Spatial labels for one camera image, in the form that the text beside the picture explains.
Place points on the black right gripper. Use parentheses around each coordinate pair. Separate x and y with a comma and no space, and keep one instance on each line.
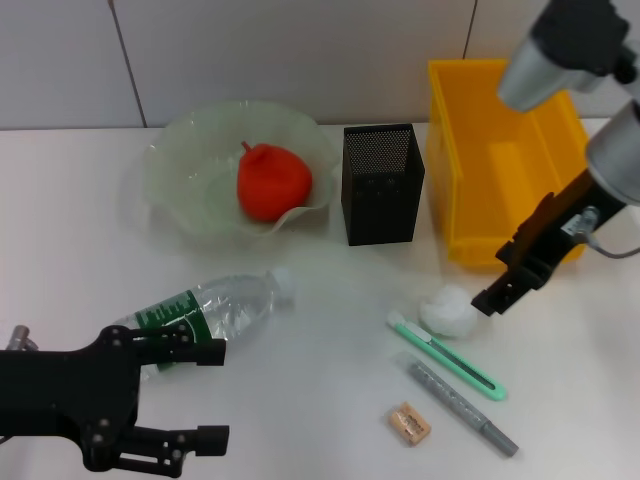
(550,240)

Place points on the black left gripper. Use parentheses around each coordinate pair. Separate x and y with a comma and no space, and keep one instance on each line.
(65,390)

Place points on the white paper ball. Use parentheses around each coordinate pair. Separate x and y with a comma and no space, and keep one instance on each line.
(445,315)

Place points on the mint green utility knife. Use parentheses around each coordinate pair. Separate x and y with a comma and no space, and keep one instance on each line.
(425,340)

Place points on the clear water bottle green label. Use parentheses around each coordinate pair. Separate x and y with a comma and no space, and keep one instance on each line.
(235,295)

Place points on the tan eraser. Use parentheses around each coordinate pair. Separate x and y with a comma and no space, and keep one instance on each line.
(410,422)

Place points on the red pear-shaped toy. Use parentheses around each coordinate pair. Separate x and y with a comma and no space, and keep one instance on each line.
(272,185)

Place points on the grey marker pen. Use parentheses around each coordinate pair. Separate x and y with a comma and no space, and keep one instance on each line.
(435,385)

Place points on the black mesh pen holder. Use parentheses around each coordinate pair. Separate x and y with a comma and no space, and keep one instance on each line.
(380,200)

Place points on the pale green glass fruit plate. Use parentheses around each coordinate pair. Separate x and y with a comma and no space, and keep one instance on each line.
(200,150)

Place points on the yellow plastic storage bin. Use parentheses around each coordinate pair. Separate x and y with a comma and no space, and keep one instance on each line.
(475,175)

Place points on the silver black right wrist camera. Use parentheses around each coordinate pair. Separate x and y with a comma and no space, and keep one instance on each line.
(540,70)

